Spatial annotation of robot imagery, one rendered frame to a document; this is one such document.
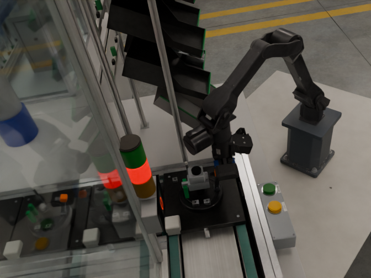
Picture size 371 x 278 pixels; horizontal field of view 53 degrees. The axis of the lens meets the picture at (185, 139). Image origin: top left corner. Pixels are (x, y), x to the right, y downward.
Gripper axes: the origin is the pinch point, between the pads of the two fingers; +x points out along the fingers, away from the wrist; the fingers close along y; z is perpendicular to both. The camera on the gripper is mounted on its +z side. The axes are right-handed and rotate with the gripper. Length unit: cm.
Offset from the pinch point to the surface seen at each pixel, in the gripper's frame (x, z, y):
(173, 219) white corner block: 10.2, -17.7, -9.2
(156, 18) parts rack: -39.9, -11.7, 19.0
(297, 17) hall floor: 111, 117, 295
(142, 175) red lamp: -24.2, -18.9, -21.3
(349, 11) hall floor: 111, 169, 288
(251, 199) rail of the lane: 13.4, 6.9, -3.9
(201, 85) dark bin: -10.5, -2.3, 27.5
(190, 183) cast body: 3.1, -10.9, -2.2
